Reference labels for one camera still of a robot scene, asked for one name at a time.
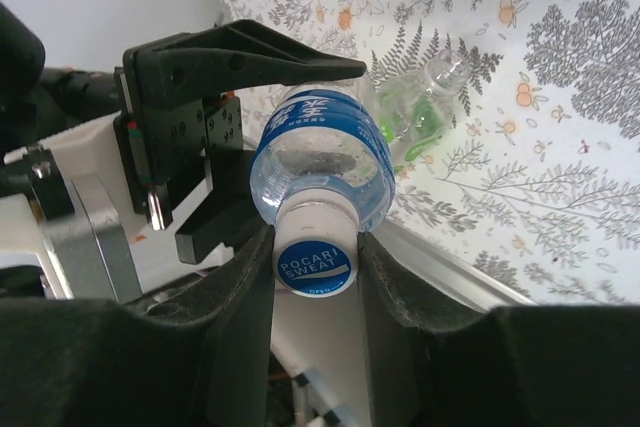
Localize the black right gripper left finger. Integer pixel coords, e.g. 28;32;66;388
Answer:
0;224;277;427

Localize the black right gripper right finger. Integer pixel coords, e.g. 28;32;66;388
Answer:
358;233;640;427

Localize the white blue printed bottle cap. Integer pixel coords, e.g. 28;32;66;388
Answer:
272;191;360;301

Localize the blue label plastic bottle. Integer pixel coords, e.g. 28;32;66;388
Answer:
248;80;399;234

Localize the green label plastic bottle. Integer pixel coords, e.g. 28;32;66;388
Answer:
372;49;474;178

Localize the floral patterned table cover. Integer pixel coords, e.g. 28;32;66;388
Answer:
212;0;640;306

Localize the narrow aluminium side rail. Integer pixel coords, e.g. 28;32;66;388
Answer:
384;219;539;308

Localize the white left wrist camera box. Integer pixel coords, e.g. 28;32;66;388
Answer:
0;114;144;301

